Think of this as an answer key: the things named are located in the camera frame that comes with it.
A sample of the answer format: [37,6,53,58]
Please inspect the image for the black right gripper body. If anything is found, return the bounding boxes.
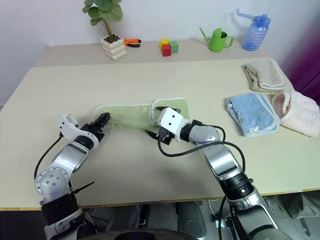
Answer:
[156,126,176,146]

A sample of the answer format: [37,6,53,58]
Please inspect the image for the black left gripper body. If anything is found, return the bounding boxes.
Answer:
[80,121,106,141]

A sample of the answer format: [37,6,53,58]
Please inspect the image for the green towel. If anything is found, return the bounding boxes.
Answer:
[95,97,192,131]

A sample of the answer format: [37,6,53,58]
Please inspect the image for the blue towel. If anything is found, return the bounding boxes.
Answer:
[224,92,281,139]

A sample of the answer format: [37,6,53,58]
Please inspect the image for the beige towel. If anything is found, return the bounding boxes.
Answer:
[243,58,288,93]

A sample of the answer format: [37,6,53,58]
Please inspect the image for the pink towel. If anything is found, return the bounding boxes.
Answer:
[271,90,320,138]

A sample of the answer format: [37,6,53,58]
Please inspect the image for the red toy block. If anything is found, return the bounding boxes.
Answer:
[161,44,172,58]

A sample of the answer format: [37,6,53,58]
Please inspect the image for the black zip tie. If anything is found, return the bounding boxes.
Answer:
[69,181,96,195]

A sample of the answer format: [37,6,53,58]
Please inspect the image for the green toy block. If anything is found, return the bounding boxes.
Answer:
[169,40,180,54]

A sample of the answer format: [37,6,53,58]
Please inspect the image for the white bubble plant pot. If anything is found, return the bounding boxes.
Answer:
[100,34,128,62]

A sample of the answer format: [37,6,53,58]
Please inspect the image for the orange black pliers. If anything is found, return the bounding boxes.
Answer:
[123,38,143,49]

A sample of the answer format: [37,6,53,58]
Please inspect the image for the dark grey rounded shape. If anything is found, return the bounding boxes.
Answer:
[174,200,208,238]

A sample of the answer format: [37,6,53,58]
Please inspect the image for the green watering can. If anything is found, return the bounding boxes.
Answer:
[198,26,236,53]

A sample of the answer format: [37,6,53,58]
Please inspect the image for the green leafy plant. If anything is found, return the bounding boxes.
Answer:
[82,0,124,42]

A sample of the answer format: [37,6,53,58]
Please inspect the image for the blue plastic spray bottle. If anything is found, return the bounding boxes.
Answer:
[232,6,273,52]

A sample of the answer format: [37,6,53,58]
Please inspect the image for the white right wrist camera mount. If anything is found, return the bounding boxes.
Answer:
[157,107,190,144]

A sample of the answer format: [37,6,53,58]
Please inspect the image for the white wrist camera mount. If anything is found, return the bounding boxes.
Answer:
[157,107,190,144]
[57,113,100,151]

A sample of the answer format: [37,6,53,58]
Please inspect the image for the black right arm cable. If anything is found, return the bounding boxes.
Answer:
[157,124,247,176]

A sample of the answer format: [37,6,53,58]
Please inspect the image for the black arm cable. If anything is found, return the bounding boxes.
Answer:
[33,132,64,181]
[157,124,247,176]

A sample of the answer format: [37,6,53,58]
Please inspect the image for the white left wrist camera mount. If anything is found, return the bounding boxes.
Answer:
[57,113,100,151]

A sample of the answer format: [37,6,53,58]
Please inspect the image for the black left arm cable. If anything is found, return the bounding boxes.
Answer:
[33,132,64,181]

